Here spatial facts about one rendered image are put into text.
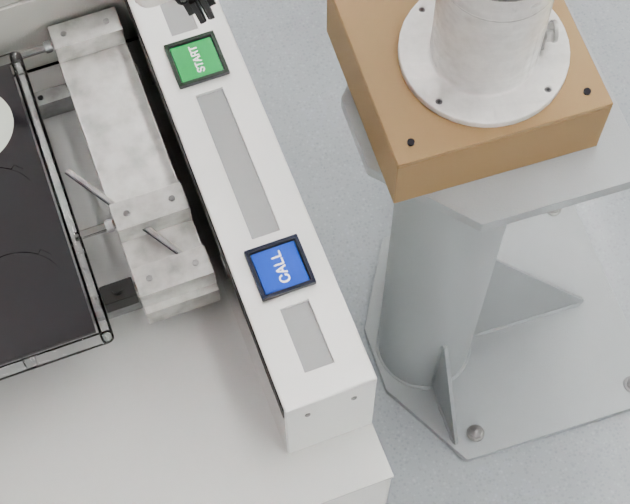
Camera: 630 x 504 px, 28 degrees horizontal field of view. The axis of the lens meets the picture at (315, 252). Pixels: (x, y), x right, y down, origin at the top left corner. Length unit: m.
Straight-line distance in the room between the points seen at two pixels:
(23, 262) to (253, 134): 0.27
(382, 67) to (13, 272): 0.46
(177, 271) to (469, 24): 0.39
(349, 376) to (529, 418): 1.03
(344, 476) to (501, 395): 0.93
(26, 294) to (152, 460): 0.21
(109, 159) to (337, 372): 0.38
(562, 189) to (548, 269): 0.86
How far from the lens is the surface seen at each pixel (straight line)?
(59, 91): 1.49
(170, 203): 1.33
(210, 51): 1.36
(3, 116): 1.43
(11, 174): 1.39
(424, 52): 1.41
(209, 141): 1.30
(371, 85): 1.40
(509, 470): 2.18
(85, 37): 1.46
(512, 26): 1.28
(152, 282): 1.30
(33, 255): 1.34
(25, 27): 1.48
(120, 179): 1.39
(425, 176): 1.39
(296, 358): 1.20
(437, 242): 1.67
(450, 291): 1.81
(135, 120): 1.42
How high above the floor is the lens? 2.08
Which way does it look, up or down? 65 degrees down
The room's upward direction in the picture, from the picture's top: 1 degrees counter-clockwise
